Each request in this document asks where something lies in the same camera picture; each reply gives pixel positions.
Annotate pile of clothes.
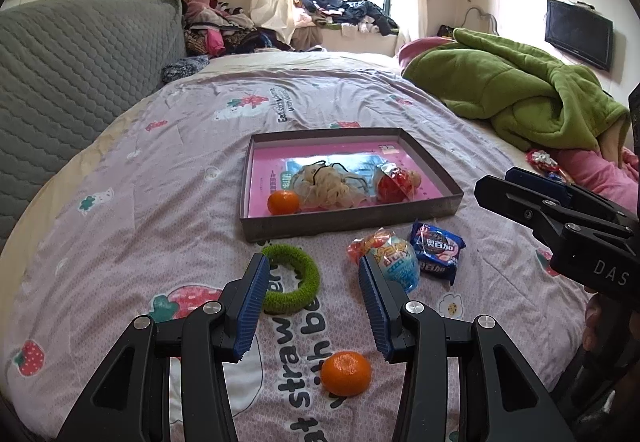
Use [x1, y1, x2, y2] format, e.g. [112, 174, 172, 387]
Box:
[181, 0, 296, 57]

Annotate black wall television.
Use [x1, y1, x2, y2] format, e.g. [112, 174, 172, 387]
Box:
[544, 0, 615, 72]

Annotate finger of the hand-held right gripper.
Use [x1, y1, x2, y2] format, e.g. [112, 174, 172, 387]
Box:
[505, 167, 626, 223]
[474, 176, 566, 245]

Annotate pink blanket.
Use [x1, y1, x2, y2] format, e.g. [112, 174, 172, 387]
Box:
[552, 147, 640, 195]

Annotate person's right hand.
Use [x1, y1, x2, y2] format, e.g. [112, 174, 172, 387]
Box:
[582, 294, 606, 353]

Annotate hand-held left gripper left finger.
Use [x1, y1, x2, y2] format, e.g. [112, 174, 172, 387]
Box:
[55, 253, 271, 442]

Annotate green fuzzy hair ring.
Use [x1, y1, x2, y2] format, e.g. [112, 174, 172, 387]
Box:
[260, 244, 321, 315]

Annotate orange mandarin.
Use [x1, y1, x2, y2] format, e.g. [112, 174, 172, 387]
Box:
[320, 351, 373, 397]
[267, 189, 302, 216]

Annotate pink pillow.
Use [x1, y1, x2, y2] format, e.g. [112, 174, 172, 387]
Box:
[397, 38, 453, 67]

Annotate green fleece blanket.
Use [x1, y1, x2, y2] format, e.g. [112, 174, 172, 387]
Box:
[402, 28, 631, 155]

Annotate red egg-shaped toy packet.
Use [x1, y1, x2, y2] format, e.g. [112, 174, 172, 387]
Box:
[375, 164, 415, 203]

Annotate dark clothes on windowsill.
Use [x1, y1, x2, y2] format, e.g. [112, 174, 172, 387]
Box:
[292, 0, 401, 37]

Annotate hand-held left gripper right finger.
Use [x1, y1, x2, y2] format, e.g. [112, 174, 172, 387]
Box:
[358, 254, 576, 442]

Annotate red foil candy wrapper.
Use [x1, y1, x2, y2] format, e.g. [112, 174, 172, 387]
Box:
[525, 149, 563, 171]

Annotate grey shallow cardboard box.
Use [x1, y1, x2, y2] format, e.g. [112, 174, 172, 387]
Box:
[239, 127, 463, 243]

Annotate blue egg-shaped toy packet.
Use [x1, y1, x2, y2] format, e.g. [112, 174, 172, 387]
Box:
[347, 228, 421, 293]

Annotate grey quilted headboard cover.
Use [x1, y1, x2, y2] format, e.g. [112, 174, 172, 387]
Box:
[0, 0, 187, 247]

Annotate beige mesh scrunchie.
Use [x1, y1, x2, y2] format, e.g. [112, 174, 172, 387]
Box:
[290, 161, 376, 211]

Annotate blue cookie packet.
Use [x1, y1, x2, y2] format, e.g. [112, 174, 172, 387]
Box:
[410, 219, 468, 285]

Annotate dark patterned cloth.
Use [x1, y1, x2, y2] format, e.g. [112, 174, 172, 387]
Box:
[161, 54, 211, 83]

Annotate white wall cable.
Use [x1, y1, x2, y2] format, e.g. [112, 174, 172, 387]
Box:
[460, 6, 501, 35]

